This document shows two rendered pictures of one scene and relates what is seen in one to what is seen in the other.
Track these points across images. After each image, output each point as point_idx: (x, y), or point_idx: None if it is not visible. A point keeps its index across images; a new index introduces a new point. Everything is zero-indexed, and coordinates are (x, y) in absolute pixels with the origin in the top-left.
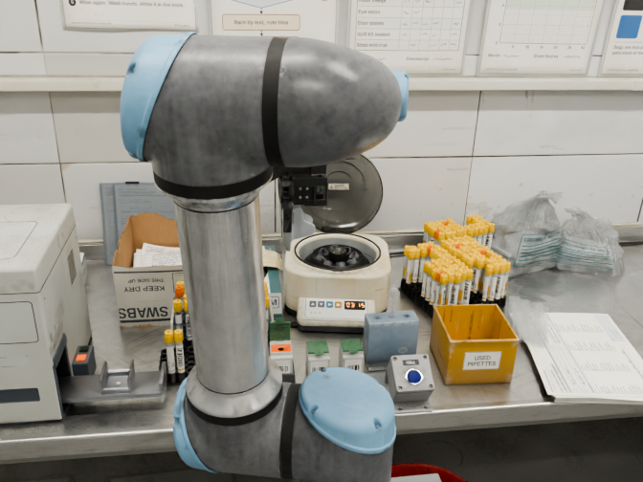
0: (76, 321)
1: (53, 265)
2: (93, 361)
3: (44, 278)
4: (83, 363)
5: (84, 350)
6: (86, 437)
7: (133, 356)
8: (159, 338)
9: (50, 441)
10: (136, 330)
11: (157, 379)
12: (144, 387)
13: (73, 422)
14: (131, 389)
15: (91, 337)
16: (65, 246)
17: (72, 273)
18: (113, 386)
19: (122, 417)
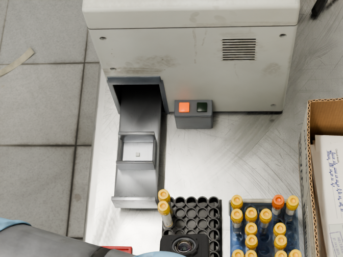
0: (218, 85)
1: (155, 27)
2: (200, 122)
3: (113, 26)
4: (174, 112)
5: (197, 108)
6: (92, 139)
7: (229, 166)
8: (269, 194)
9: (95, 108)
10: (290, 163)
11: (140, 195)
12: (126, 182)
13: (116, 123)
14: (123, 169)
15: (277, 112)
16: (223, 28)
17: (237, 54)
18: (133, 150)
19: (114, 169)
